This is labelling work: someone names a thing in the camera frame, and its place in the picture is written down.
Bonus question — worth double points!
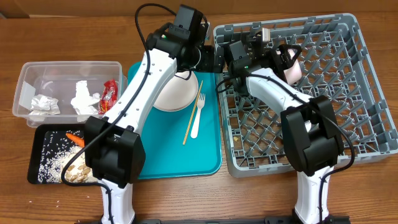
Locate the grey dishwasher rack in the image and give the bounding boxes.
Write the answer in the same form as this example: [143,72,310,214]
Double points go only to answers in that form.
[213,13,397,178]

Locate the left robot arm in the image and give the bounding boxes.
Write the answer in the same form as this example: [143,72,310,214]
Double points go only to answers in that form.
[84,4,223,223]

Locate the wooden chopstick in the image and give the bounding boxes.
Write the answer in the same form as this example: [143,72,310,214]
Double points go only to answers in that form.
[183,81,203,145]

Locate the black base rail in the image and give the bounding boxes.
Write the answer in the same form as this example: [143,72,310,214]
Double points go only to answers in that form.
[75,215,351,224]

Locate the rice and peanut shells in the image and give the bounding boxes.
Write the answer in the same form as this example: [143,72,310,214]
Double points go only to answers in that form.
[37,130,97,184]

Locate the teal plastic tray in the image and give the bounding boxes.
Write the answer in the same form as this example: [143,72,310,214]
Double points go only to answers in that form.
[139,73,222,179]

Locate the black plastic tray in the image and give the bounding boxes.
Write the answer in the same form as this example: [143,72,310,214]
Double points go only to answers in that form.
[27,124,84,184]

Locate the pink plate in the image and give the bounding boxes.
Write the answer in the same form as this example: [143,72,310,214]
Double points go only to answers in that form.
[154,71,199,112]

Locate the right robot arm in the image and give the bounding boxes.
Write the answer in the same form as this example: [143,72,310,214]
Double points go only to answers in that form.
[223,37,344,223]

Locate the white plastic fork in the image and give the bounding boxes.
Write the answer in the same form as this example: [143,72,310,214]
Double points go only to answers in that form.
[190,93,205,139]

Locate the red snack wrapper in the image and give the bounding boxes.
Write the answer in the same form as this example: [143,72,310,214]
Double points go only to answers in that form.
[98,79,118,114]

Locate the white napkin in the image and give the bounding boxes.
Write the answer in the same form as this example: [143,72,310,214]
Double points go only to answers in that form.
[70,80,100,115]
[29,94,60,115]

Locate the clear plastic bin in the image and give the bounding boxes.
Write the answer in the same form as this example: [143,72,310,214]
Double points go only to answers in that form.
[12,61,127,128]

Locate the small pink bowl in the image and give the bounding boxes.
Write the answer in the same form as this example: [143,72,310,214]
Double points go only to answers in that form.
[284,60,302,85]

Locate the orange carrot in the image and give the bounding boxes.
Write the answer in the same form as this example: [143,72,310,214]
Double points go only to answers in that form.
[66,133,85,148]

